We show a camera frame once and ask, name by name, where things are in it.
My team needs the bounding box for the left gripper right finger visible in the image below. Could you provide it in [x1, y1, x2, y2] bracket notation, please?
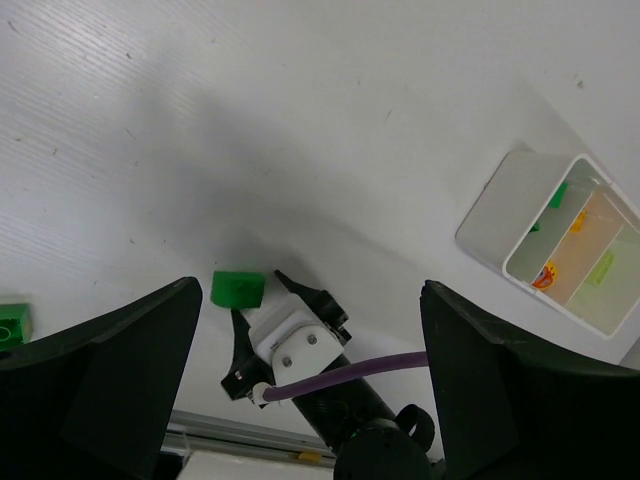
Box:
[420, 280, 639, 479]

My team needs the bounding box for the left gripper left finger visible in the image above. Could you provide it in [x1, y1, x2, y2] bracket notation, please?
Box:
[1, 277, 203, 479]

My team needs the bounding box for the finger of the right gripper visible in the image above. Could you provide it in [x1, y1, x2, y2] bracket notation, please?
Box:
[221, 309, 273, 400]
[274, 269, 350, 345]

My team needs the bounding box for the green lego table edge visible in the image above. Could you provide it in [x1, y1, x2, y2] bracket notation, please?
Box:
[0, 304, 33, 350]

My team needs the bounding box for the pale green 2x3 lego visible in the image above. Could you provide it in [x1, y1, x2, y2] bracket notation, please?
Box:
[586, 250, 615, 286]

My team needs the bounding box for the white divided plastic tray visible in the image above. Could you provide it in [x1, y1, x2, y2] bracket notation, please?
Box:
[455, 151, 639, 338]

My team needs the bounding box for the green 2x3 lego brick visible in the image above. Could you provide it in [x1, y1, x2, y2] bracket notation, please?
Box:
[548, 181, 569, 209]

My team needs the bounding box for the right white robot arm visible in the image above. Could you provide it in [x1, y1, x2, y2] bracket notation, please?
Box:
[210, 270, 435, 479]

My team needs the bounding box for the green 2x2 lego front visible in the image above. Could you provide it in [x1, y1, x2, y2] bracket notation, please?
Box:
[210, 270, 266, 310]

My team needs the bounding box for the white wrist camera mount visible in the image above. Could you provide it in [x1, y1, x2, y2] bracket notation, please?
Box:
[249, 308, 344, 387]

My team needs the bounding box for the aluminium front rail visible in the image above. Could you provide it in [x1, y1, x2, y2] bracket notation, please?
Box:
[162, 410, 335, 464]

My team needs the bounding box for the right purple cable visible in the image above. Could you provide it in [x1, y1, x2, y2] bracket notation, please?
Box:
[262, 350, 429, 404]

